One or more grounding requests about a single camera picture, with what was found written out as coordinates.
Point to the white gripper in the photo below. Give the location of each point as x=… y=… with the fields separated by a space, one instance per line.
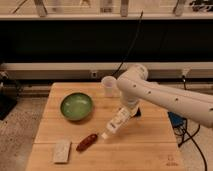
x=131 y=106

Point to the white plastic bottle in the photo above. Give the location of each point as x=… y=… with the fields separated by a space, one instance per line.
x=118 y=120

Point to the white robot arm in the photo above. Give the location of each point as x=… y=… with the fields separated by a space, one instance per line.
x=134 y=86

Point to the green ceramic bowl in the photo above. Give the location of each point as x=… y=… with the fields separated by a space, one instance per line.
x=76 y=106

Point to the black rectangular block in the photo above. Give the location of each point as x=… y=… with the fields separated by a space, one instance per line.
x=138 y=113

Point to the translucent plastic cup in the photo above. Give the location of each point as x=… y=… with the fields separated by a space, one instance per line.
x=109 y=85

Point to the blue box on floor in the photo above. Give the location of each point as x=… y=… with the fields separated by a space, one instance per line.
x=176 y=120

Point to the red sausage toy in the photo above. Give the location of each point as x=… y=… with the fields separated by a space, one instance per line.
x=86 y=142

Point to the white sponge block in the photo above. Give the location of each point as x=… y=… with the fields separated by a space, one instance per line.
x=61 y=151

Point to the dark equipment at left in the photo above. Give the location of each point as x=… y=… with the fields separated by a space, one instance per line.
x=7 y=103

